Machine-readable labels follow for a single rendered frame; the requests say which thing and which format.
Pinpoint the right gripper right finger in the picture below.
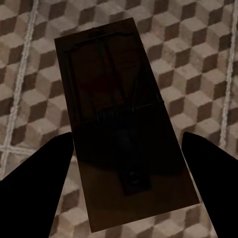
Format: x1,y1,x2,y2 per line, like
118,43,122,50
181,132,238,238

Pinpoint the mousetrap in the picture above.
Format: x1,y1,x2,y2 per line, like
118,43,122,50
54,17,200,233

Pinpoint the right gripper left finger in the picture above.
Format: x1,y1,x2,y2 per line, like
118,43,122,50
0,132,74,238

